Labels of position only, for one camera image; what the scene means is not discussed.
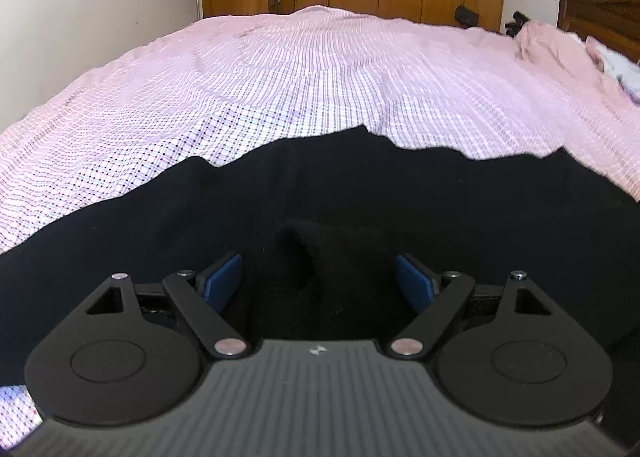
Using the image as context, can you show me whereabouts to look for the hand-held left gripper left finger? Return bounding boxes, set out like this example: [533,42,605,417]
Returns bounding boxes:
[86,252,248,360]

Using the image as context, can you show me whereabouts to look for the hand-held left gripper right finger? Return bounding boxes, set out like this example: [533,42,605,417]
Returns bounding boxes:
[385,252,555,360]

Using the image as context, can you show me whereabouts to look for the black garment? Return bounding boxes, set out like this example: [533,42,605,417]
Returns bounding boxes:
[0,124,640,443]

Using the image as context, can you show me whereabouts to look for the pink plaid bed sheet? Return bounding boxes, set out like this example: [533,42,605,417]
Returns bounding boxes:
[0,4,640,438]

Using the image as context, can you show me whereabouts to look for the small black pouch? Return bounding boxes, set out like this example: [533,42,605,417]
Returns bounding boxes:
[454,6,481,28]

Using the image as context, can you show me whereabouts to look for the crumpled pink blanket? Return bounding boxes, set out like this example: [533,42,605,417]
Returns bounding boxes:
[515,20,613,83]

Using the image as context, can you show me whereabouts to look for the small black object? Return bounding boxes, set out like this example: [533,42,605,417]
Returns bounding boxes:
[505,11,531,35]

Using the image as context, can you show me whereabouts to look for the pale blue pillow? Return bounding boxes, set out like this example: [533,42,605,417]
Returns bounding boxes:
[585,36,640,103]

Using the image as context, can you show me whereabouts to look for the dark wooden headboard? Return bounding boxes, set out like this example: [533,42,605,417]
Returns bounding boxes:
[556,0,640,65]

